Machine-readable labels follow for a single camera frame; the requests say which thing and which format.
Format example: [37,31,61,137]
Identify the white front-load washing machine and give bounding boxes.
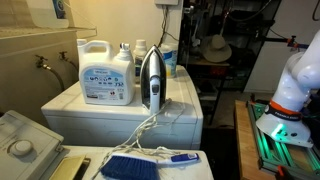
[40,65,204,151]

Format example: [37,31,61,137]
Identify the white round washer dial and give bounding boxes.
[9,139,34,157]

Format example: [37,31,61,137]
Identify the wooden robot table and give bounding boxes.
[234,99,320,180]

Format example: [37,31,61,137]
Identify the brass coloured washer flap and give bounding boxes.
[49,154,91,180]

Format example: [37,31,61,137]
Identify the small white bottle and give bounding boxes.
[133,39,148,84]

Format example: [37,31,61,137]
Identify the black wall cables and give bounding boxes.
[156,4,181,50]

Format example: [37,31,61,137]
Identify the aluminium base frame green lit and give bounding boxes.
[246,99,320,180]

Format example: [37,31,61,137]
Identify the white and blue wipes container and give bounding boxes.
[159,42,180,78]

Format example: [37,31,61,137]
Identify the blue bristle hand brush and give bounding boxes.
[100,152,201,180]

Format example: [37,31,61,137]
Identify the black metal storage rack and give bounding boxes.
[178,0,283,126]

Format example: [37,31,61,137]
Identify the red and black clamp rod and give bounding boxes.
[264,34,318,52]

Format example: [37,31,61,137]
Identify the water valve with black hose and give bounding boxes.
[34,54,66,93]
[58,50,80,73]

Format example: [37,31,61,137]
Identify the tan brimmed hat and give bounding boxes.
[199,34,233,64]

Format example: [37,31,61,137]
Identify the large white detergent jug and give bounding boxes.
[76,38,136,107]

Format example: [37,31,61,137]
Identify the silver and black clothes iron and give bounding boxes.
[139,44,168,116]

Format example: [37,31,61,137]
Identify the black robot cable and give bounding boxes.
[311,0,320,22]

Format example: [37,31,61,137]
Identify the white container with blue label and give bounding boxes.
[25,0,70,30]

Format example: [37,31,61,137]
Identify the white top-load washer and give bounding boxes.
[0,109,215,180]

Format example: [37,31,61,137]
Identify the white iron power cord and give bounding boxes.
[89,98,186,180]

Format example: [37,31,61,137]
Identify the white wall outlet box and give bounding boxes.
[154,0,180,6]

